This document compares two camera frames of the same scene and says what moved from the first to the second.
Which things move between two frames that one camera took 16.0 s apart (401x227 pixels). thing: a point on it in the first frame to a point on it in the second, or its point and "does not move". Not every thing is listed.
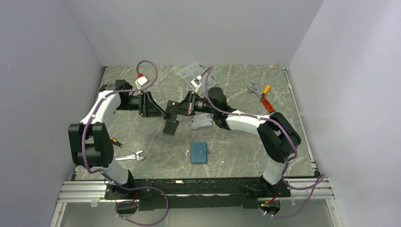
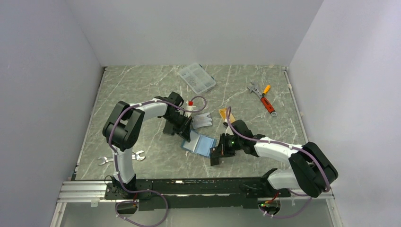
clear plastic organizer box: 195,71 does not move
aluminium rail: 83,191 does not move
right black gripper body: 194,104 to 228,145
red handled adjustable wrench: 255,87 does not move
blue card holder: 198,152 to 199,144
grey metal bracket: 202,119 does not move
